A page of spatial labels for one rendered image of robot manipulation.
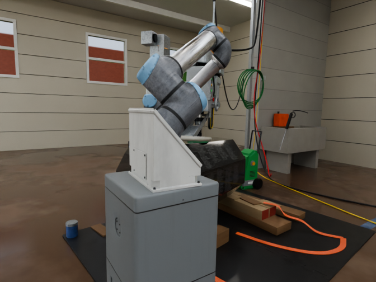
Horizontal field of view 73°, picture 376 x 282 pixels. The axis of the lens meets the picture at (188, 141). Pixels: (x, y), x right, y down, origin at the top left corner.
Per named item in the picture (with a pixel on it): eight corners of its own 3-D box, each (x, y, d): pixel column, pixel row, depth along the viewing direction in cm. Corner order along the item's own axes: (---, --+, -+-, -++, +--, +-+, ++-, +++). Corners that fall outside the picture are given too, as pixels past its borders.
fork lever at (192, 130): (194, 116, 277) (194, 111, 275) (212, 116, 272) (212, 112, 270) (176, 139, 216) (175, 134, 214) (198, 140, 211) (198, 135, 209)
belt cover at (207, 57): (204, 79, 329) (205, 65, 327) (224, 79, 322) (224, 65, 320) (183, 66, 237) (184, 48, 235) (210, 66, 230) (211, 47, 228)
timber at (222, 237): (206, 254, 203) (207, 240, 201) (195, 248, 211) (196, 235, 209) (228, 241, 224) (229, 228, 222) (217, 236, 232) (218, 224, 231)
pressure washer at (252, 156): (248, 182, 412) (250, 129, 401) (262, 188, 381) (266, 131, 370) (229, 185, 397) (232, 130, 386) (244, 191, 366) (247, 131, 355)
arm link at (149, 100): (161, 103, 165) (161, 104, 177) (149, 89, 163) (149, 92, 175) (151, 113, 164) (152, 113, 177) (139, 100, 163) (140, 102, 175)
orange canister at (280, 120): (269, 127, 519) (270, 111, 514) (285, 127, 546) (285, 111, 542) (278, 128, 500) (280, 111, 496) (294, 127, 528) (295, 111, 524)
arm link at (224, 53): (238, 53, 165) (166, 125, 179) (225, 39, 163) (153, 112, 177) (241, 52, 154) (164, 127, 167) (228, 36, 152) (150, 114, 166)
